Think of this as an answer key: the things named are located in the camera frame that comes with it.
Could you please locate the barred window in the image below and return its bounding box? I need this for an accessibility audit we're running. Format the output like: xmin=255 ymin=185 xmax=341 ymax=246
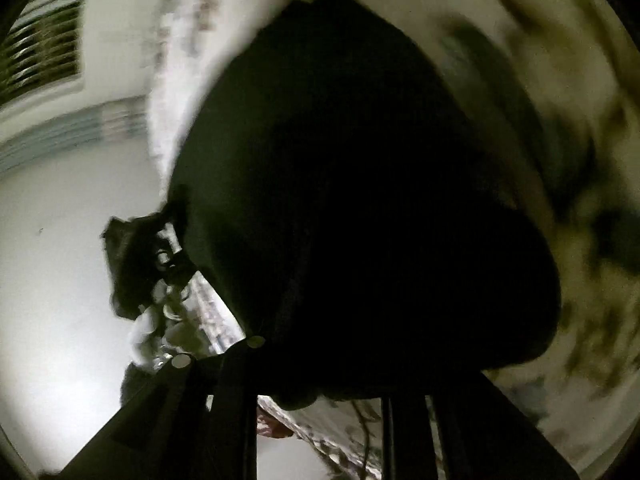
xmin=0 ymin=0 xmax=87 ymax=112

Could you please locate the dark striped sweater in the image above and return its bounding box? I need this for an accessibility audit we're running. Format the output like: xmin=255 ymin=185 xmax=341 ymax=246
xmin=167 ymin=0 xmax=562 ymax=412

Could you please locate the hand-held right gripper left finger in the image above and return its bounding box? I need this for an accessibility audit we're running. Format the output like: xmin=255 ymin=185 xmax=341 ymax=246
xmin=39 ymin=335 xmax=267 ymax=480

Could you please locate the floral quilt bed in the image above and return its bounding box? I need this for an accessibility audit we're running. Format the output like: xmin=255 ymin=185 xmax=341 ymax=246
xmin=144 ymin=0 xmax=640 ymax=480

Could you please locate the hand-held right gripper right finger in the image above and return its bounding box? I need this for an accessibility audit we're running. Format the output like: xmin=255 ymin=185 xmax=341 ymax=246
xmin=380 ymin=370 xmax=582 ymax=480

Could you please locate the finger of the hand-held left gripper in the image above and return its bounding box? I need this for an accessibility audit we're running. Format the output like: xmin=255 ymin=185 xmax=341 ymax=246
xmin=156 ymin=195 xmax=202 ymax=288

